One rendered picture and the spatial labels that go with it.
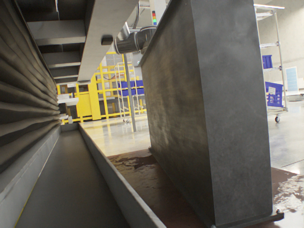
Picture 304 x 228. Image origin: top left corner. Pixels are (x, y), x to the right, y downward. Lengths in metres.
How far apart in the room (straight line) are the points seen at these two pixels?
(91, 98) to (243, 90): 10.20
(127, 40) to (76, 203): 2.21
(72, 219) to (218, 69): 0.69
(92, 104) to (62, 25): 10.02
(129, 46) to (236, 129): 1.79
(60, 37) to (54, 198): 0.66
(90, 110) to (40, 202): 10.56
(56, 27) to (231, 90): 0.66
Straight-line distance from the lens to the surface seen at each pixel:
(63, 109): 5.88
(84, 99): 10.92
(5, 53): 0.49
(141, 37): 2.44
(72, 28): 0.94
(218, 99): 0.85
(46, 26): 0.95
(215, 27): 0.89
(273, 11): 3.96
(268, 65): 3.79
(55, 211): 0.34
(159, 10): 5.12
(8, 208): 0.32
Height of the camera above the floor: 0.50
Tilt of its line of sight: 4 degrees down
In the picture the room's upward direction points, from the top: 7 degrees counter-clockwise
